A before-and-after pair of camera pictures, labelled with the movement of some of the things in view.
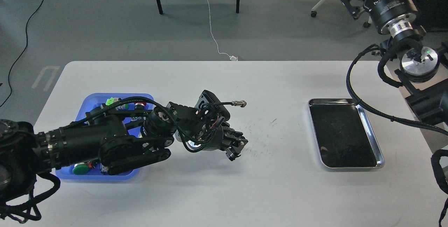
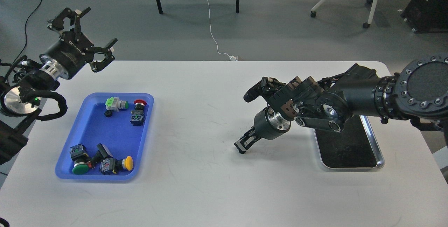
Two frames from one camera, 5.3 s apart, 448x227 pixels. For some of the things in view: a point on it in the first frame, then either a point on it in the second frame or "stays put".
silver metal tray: x=344 y=138 stays put
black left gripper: x=209 y=137 → x=65 y=57
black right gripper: x=392 y=11 → x=267 y=124
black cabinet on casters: x=431 y=1 stays put
